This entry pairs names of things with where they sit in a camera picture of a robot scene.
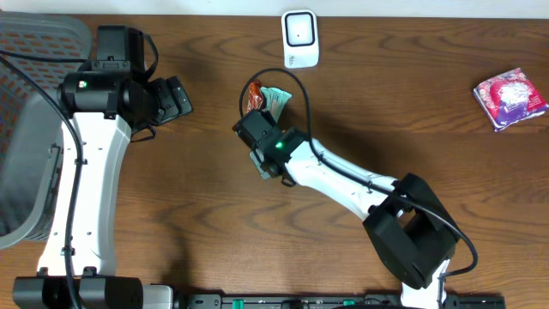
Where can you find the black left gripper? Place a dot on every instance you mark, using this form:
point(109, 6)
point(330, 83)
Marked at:
point(170, 99)

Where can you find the red snack wrapper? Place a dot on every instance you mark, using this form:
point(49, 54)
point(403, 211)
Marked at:
point(255, 97)

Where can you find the teal wipes packet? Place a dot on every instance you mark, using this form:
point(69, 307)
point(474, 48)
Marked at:
point(276, 99)

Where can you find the purple Carefree pad package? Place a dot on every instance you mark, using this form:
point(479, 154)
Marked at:
point(509, 98)

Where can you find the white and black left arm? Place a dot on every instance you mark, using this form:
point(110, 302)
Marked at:
point(101, 106)

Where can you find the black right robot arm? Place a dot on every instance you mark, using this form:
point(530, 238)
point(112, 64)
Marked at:
point(413, 234)

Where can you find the white barcode scanner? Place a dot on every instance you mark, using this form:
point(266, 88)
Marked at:
point(300, 39)

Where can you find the grey plastic mesh basket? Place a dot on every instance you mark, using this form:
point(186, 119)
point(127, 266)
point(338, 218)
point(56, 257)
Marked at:
point(46, 49)

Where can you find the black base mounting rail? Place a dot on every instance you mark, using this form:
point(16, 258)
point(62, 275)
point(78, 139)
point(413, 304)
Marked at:
point(370, 301)

